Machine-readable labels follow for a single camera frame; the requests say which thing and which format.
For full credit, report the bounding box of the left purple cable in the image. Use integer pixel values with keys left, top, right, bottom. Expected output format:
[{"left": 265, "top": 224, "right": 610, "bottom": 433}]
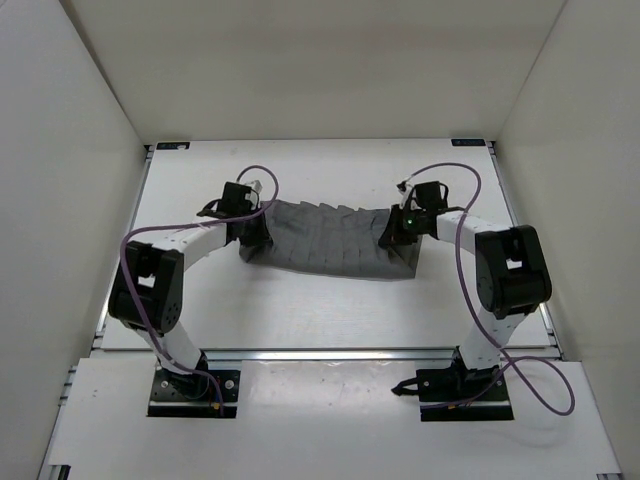
[{"left": 120, "top": 165, "right": 281, "bottom": 371}]

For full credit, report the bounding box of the aluminium front rail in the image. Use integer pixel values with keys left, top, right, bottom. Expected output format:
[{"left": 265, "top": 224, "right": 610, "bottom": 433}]
[{"left": 205, "top": 348, "right": 454, "bottom": 362}]

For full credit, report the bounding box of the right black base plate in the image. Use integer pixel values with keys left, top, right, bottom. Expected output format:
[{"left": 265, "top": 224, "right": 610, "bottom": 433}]
[{"left": 391, "top": 362, "right": 514, "bottom": 422}]

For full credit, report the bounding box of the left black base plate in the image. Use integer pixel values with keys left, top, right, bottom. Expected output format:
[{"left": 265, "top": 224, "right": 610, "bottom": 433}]
[{"left": 147, "top": 367, "right": 241, "bottom": 419}]

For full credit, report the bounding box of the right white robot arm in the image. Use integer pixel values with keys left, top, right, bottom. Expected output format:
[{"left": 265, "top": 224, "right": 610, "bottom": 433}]
[{"left": 378, "top": 181, "right": 552, "bottom": 401}]

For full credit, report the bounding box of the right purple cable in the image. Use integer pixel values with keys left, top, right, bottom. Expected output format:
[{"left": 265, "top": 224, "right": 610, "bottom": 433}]
[{"left": 397, "top": 161, "right": 576, "bottom": 416}]

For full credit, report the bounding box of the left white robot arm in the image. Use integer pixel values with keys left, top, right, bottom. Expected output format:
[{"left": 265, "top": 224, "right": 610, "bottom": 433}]
[{"left": 108, "top": 180, "right": 270, "bottom": 398}]

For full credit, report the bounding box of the blue corner label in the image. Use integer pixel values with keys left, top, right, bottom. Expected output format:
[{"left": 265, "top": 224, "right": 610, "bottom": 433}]
[
  {"left": 451, "top": 138, "right": 486, "bottom": 147},
  {"left": 155, "top": 142, "right": 190, "bottom": 151}
]

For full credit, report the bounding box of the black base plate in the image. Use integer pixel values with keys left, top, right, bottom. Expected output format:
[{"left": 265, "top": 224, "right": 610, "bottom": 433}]
[
  {"left": 391, "top": 362, "right": 514, "bottom": 422},
  {"left": 147, "top": 367, "right": 241, "bottom": 419}
]

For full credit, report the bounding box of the right blue corner label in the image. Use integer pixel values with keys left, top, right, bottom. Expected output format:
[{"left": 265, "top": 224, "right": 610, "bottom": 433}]
[{"left": 451, "top": 138, "right": 486, "bottom": 147}]

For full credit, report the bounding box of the left blue corner label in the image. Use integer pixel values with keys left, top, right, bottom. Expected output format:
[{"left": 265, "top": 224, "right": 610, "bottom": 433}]
[{"left": 155, "top": 142, "right": 190, "bottom": 151}]

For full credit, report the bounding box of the grey pleated skirt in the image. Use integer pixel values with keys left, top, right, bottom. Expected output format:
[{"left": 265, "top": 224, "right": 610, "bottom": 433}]
[{"left": 239, "top": 200, "right": 421, "bottom": 280}]

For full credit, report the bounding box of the purple cable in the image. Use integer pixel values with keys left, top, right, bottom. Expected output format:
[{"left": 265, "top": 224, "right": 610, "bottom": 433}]
[
  {"left": 397, "top": 161, "right": 576, "bottom": 416},
  {"left": 120, "top": 165, "right": 281, "bottom": 371}
]

